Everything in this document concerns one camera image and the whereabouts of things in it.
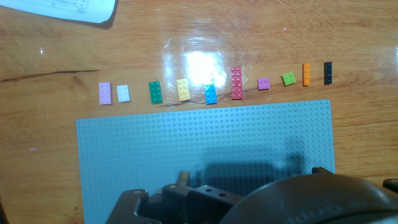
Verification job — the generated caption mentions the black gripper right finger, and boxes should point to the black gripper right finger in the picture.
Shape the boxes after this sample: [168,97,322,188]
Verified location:
[161,170,244,218]

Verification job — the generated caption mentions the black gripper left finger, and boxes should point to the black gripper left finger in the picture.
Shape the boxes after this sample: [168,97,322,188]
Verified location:
[105,189,162,224]

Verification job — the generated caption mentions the grey Lego baseplate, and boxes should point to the grey Lego baseplate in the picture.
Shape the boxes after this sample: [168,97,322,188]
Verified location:
[75,99,336,224]

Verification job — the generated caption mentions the narrow orange Lego brick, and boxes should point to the narrow orange Lego brick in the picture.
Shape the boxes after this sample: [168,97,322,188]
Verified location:
[302,63,311,87]

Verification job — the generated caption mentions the narrow black Lego brick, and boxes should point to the narrow black Lego brick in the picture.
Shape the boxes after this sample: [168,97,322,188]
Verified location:
[323,61,333,85]

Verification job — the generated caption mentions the blue Lego brick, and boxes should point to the blue Lego brick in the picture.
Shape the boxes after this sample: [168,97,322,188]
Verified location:
[204,83,218,105]

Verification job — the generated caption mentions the white Lego brick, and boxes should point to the white Lego brick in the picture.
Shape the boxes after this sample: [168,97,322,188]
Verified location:
[116,84,131,103]

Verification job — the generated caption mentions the yellow Lego brick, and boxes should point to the yellow Lego brick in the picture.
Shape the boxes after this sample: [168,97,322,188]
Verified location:
[175,78,192,102]

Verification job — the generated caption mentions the light pink Lego brick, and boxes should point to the light pink Lego brick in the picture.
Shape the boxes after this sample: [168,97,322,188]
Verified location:
[98,82,113,106]

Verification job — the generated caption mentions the dark green Lego brick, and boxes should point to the dark green Lego brick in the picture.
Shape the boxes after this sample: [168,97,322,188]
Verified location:
[148,81,164,105]

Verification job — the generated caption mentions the long red Lego brick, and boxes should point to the long red Lego brick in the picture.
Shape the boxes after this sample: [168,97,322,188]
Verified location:
[230,66,244,101]

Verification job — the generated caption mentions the small magenta Lego plate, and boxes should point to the small magenta Lego plate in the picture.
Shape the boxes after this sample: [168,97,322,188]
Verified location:
[257,77,271,91]

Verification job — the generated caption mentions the small lime green Lego plate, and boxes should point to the small lime green Lego plate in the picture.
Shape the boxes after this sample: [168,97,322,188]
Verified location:
[280,72,297,87]

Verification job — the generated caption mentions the wooden work board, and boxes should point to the wooden work board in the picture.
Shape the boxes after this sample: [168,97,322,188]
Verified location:
[0,0,398,224]

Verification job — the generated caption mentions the white paper sheets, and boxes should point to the white paper sheets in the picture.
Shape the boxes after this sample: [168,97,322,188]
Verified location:
[0,0,118,24]

